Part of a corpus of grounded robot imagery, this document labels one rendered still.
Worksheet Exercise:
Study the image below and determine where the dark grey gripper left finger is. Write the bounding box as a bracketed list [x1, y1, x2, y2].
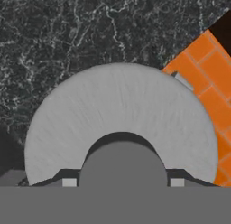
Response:
[30, 168, 81, 188]

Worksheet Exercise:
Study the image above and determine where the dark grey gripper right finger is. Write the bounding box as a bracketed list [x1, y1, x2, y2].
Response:
[165, 168, 222, 188]

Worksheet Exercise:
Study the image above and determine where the grey round blender lid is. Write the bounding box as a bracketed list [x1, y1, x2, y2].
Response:
[23, 62, 219, 188]

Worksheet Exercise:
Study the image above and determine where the grey wall socket plate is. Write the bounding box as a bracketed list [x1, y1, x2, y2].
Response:
[171, 70, 195, 92]

